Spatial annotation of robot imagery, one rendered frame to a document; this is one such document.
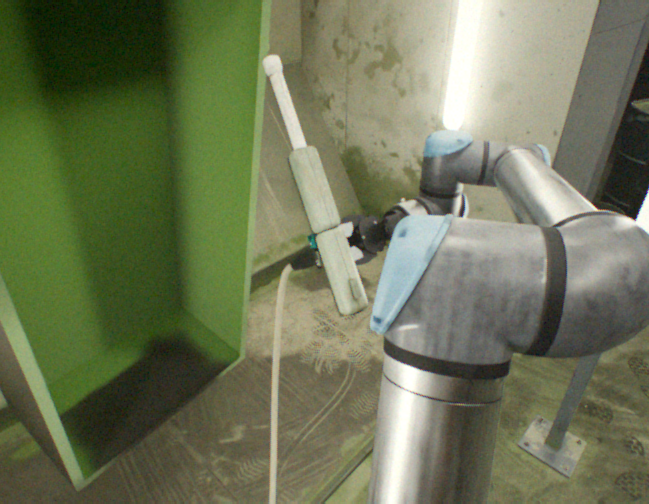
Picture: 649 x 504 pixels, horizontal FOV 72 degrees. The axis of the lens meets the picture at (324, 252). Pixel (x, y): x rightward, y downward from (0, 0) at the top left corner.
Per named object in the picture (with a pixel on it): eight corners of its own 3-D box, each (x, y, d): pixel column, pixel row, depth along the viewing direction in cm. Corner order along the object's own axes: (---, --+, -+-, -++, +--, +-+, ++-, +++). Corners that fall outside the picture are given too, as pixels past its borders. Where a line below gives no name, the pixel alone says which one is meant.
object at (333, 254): (323, 313, 99) (376, 307, 78) (304, 320, 97) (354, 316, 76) (254, 106, 100) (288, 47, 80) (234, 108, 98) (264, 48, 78)
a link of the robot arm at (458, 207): (443, 177, 103) (437, 216, 108) (402, 189, 97) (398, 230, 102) (475, 191, 96) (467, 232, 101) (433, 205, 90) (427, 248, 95)
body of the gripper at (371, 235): (345, 262, 93) (390, 246, 99) (366, 257, 85) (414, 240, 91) (333, 227, 93) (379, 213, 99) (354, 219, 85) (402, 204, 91)
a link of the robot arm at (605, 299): (766, 278, 30) (545, 135, 91) (567, 256, 33) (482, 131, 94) (703, 411, 35) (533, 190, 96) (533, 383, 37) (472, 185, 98)
